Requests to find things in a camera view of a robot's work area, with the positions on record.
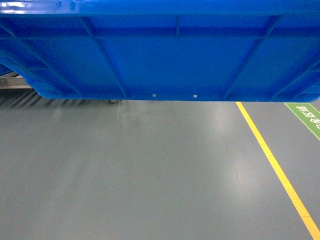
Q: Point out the large blue plastic crate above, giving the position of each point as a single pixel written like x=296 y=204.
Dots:
x=165 y=50

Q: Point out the stainless steel roller shelf rack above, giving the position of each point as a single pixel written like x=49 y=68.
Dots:
x=10 y=80

